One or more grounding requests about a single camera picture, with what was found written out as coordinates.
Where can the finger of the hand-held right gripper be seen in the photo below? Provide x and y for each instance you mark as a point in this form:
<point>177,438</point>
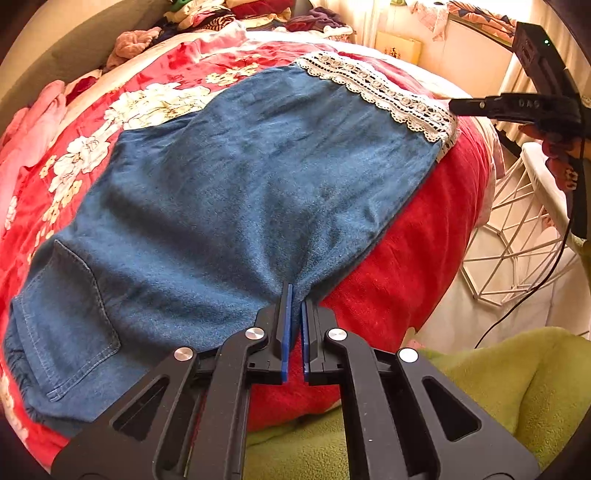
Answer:
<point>498,107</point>

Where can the blue denim pants lace trim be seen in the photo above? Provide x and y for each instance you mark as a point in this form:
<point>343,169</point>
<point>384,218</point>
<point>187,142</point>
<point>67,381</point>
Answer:
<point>254,184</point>

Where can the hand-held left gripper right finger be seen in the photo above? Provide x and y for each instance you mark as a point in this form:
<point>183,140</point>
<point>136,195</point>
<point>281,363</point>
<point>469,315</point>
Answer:
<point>304,337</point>

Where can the floral patterned cloth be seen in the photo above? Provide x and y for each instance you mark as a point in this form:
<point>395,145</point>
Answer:
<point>466,16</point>

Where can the red floral blanket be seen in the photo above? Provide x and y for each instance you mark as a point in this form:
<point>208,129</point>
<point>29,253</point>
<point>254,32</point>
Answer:
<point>415,277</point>

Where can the yellow box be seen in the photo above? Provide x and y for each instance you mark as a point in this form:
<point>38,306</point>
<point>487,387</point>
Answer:
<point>399,46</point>

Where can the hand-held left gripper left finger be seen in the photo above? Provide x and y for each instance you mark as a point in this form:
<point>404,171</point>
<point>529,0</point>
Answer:
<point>287,323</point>

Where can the pink cloth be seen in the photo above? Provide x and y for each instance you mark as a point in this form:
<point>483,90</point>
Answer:
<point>27,134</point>

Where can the pile of clothes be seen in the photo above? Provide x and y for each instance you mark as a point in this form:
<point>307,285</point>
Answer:
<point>212,16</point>

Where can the person's right hand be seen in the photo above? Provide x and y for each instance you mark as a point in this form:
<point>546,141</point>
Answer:
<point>561,154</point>

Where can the green fleece clothing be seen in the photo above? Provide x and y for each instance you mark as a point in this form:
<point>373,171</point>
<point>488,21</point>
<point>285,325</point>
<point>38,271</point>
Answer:
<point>508,383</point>

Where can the grey headboard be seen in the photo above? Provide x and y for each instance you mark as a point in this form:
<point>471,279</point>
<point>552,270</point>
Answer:
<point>55,50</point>

